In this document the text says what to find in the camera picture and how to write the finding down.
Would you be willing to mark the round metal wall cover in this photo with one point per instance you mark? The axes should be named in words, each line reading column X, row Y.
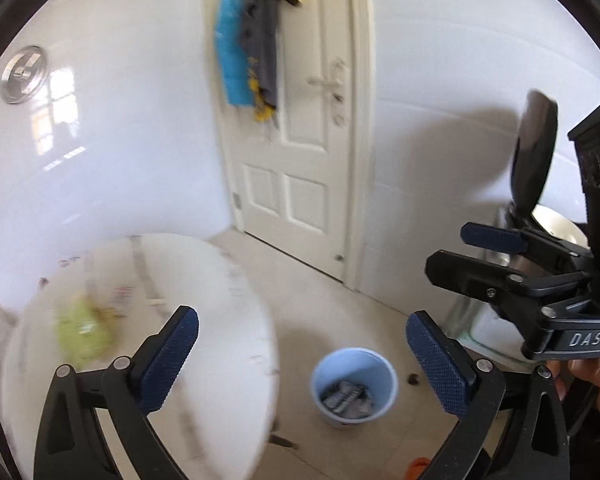
column 23, row 75

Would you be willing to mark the person's right hand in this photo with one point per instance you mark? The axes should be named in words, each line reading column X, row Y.
column 587, row 370

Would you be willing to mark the blue hanging cloth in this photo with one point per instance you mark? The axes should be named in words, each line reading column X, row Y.
column 231, row 55

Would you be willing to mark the white panel door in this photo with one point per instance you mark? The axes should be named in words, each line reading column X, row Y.
column 300, row 182

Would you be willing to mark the light blue trash bucket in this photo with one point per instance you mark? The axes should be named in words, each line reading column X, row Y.
column 352, row 386

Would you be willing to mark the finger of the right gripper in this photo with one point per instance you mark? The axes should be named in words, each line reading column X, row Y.
column 512, row 293
column 550, row 253

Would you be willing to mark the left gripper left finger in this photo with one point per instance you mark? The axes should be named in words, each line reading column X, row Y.
column 71, row 443

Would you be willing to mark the yellow grey hanging clothes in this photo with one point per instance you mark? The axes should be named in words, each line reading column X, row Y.
column 258, row 38

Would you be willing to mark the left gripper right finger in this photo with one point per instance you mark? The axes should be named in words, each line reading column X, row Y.
column 509, row 425

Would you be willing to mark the green crumpled wrapper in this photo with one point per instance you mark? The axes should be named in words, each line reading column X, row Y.
column 85, row 331

